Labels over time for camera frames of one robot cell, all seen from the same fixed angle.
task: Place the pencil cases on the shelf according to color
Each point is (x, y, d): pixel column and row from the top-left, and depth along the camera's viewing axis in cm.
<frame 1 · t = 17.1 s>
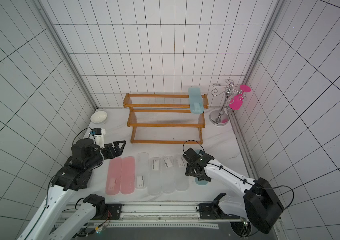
left hand: (117, 146, 73), fingers open
right hand: (191, 173, 84), fingers open
chrome cup holder stand: (220, 117, 113), point 3 cm above the table
white ceramic bowl: (98, 117, 112), point 3 cm above the table
pink pencil case outer: (113, 176, 86), on the table
pink pencil case inner: (128, 175, 85), on the table

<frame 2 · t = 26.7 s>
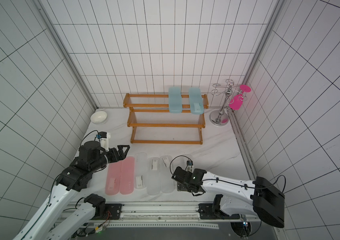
left hand: (121, 151, 74), fingers open
right hand: (182, 186, 80), fingers open
the named things where they were.

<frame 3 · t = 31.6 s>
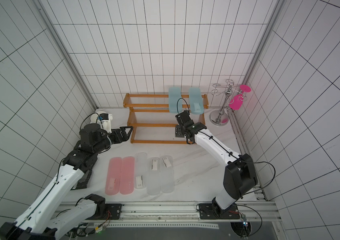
left hand: (125, 131, 73), fingers open
right hand: (177, 130, 87), fingers open
the named things where they were.

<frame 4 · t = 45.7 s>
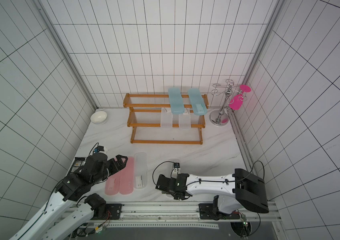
left hand: (119, 165, 75), fingers open
right hand: (167, 190, 79), fingers open
the named things where they were.

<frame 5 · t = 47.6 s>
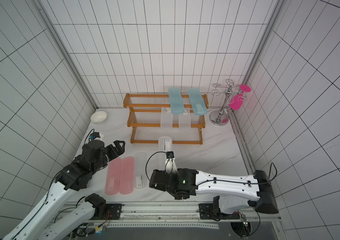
left hand: (117, 149, 74), fingers open
right hand: (160, 178, 70), fingers open
the named things where they were.

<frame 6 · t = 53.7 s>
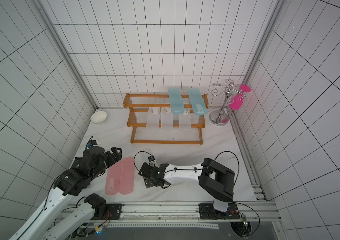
left hand: (114, 157, 74), fingers open
right hand: (149, 181, 83), fingers open
the named things where they were.

